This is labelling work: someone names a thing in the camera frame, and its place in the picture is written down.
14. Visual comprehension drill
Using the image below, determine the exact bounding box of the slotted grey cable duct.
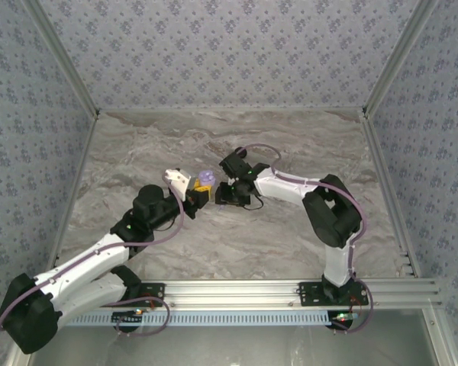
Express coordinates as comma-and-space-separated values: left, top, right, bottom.
56, 310, 352, 327

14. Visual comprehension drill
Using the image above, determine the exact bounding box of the aluminium lower side rail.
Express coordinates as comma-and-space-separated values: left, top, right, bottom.
421, 308, 457, 366
5, 342, 37, 366

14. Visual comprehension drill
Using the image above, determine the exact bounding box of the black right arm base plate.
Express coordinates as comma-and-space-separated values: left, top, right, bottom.
298, 281, 369, 308

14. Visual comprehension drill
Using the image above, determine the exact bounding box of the aluminium front rail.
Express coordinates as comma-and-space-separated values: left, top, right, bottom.
26, 279, 443, 309

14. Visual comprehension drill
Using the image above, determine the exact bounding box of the black controller board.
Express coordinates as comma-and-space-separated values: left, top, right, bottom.
325, 310, 362, 332
111, 309, 145, 329

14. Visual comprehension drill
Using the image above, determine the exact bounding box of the aluminium frame post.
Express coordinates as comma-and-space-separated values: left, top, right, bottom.
361, 0, 442, 117
21, 0, 102, 117

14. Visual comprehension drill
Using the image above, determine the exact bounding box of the aluminium table side rail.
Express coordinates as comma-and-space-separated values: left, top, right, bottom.
45, 114, 100, 275
360, 112, 423, 279

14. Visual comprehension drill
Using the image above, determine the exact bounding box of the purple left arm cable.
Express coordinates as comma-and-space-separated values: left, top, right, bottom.
0, 182, 187, 339

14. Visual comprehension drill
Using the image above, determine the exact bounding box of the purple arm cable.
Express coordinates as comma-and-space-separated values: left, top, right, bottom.
0, 182, 187, 339
242, 143, 375, 335

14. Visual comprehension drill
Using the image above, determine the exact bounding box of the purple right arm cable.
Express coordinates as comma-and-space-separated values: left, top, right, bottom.
242, 143, 375, 335

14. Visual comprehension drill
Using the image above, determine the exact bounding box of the purple earbud charging case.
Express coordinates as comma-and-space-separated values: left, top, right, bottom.
197, 169, 219, 188

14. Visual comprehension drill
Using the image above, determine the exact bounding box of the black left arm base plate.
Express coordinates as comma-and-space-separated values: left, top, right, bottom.
121, 281, 166, 308

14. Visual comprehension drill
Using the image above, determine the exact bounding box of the grey metal bottom panel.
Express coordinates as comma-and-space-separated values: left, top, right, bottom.
34, 323, 432, 366

